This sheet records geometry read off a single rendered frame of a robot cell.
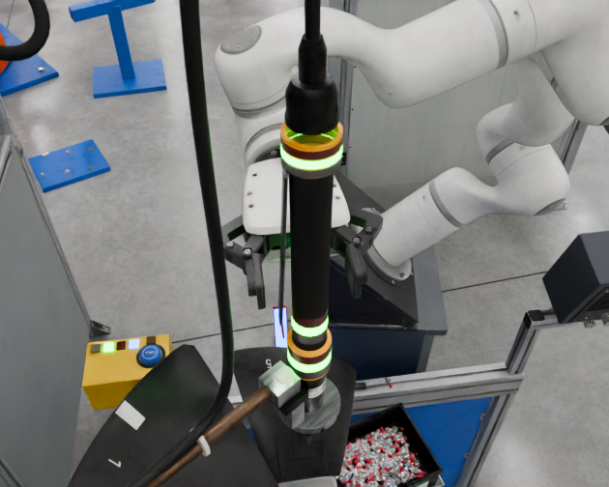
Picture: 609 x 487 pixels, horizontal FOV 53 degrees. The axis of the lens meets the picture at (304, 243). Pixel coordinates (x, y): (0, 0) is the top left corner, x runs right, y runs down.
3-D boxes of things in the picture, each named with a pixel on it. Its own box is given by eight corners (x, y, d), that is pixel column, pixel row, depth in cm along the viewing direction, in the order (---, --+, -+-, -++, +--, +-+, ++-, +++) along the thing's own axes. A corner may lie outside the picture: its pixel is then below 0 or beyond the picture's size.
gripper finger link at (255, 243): (279, 228, 60) (294, 267, 57) (232, 238, 59) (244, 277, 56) (278, 207, 58) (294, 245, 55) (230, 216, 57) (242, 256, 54)
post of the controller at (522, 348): (509, 375, 139) (532, 322, 125) (504, 363, 141) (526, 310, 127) (522, 373, 139) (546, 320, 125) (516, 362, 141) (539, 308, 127)
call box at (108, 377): (94, 415, 119) (80, 386, 112) (99, 371, 126) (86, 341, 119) (177, 404, 121) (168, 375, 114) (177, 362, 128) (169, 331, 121)
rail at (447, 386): (128, 444, 135) (120, 426, 129) (129, 428, 138) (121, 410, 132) (516, 393, 144) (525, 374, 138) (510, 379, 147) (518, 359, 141)
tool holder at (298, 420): (294, 459, 63) (292, 412, 56) (250, 415, 67) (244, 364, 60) (353, 407, 68) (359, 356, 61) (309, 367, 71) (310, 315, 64)
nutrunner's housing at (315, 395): (307, 439, 68) (311, 58, 35) (284, 415, 70) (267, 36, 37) (333, 416, 70) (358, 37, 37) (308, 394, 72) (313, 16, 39)
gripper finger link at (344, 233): (357, 224, 61) (361, 265, 57) (309, 225, 61) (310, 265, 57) (359, 203, 59) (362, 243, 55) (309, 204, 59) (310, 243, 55)
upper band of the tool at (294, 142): (309, 189, 42) (310, 156, 40) (269, 161, 44) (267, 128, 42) (353, 163, 44) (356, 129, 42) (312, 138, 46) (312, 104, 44)
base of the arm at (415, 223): (357, 195, 145) (419, 152, 135) (409, 243, 152) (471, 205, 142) (350, 245, 131) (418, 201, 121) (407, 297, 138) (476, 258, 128)
